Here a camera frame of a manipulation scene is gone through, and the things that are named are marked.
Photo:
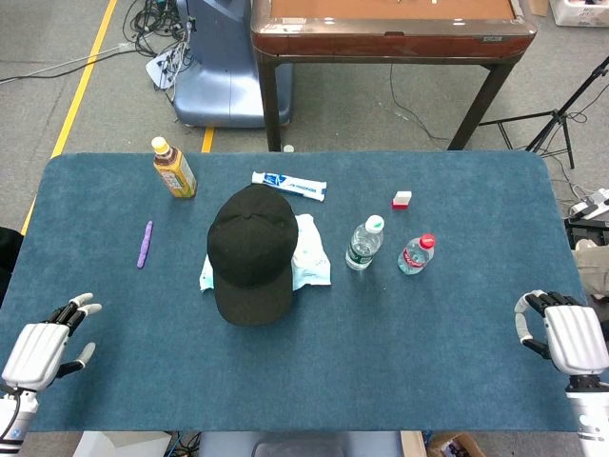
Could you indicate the blue table mat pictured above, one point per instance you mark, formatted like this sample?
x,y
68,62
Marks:
x,y
333,357

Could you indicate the black baseball cap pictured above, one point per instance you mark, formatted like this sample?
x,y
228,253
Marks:
x,y
249,252

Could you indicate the black tripod stand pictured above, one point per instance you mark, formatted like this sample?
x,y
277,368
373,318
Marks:
x,y
554,116

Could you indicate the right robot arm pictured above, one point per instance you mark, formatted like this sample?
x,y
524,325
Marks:
x,y
592,414

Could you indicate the brown mahjong table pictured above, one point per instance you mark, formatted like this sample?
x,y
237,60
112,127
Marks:
x,y
390,43

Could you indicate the red white small box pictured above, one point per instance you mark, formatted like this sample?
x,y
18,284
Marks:
x,y
401,200

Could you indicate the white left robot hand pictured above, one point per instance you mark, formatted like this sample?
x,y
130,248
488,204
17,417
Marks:
x,y
35,347

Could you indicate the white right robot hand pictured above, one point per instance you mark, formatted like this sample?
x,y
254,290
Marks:
x,y
573,335

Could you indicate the purple stick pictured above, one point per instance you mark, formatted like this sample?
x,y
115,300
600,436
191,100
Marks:
x,y
144,245

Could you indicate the blue grey machine base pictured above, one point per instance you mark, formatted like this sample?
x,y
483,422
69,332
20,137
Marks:
x,y
219,71

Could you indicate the white power strip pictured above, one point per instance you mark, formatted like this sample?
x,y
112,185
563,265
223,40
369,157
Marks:
x,y
590,205

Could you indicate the red label water bottle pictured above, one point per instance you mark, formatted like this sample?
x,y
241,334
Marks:
x,y
415,257

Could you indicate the cardboard box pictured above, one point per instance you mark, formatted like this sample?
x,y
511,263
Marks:
x,y
454,445

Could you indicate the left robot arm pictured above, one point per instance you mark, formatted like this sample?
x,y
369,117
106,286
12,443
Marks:
x,y
14,419

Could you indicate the blue white wet wipes pack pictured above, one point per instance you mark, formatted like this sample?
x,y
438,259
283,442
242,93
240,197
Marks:
x,y
311,257

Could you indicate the white plastic crate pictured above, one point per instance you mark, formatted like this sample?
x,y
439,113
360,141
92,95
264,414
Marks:
x,y
578,12

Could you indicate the yellow label tea bottle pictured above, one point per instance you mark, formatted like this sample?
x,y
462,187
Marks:
x,y
176,176

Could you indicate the white blue toothpaste tube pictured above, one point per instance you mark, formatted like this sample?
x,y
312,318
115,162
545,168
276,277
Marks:
x,y
290,185

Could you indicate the green wet wipes pack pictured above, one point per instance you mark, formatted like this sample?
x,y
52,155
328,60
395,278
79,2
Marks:
x,y
207,278

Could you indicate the green label water bottle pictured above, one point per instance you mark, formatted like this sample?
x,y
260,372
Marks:
x,y
364,247

